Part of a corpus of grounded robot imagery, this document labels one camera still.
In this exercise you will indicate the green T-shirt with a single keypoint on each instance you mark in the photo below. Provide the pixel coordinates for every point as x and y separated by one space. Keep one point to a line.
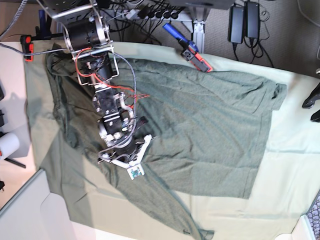
209 131

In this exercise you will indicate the white paper roll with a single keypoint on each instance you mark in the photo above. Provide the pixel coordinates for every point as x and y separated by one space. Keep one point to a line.
9 144

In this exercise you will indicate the blue orange clamp left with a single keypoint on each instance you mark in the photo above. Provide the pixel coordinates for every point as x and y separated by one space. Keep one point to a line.
42 32

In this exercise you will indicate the black power adapter short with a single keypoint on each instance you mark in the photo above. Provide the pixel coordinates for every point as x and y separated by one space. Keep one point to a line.
252 19

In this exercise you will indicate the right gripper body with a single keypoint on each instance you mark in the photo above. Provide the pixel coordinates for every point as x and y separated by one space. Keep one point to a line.
118 142

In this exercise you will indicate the black rod on table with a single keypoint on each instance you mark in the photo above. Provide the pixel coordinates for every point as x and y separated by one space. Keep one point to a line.
17 163

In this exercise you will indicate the blue orange clamp centre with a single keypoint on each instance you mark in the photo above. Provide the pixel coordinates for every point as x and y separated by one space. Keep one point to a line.
190 50

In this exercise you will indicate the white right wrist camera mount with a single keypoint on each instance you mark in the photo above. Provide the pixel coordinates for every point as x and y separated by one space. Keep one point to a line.
131 162

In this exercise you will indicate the aluminium frame post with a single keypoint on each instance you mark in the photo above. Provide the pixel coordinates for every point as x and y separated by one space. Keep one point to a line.
199 17

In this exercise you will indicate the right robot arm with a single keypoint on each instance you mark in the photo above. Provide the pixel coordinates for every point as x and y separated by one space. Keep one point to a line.
86 34

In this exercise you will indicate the light green table cloth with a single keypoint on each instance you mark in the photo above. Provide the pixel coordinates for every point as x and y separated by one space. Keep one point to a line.
287 182

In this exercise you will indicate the blue orange clamp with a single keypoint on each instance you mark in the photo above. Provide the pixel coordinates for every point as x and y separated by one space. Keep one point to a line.
42 32
190 50

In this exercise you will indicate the black power adapter tall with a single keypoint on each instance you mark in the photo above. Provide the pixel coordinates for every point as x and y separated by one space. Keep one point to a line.
236 24

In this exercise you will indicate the patterned keyboard corner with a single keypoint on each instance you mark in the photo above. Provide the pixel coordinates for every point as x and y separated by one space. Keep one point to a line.
313 215

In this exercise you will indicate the white power strip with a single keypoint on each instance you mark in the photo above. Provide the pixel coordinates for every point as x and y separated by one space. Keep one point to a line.
149 14

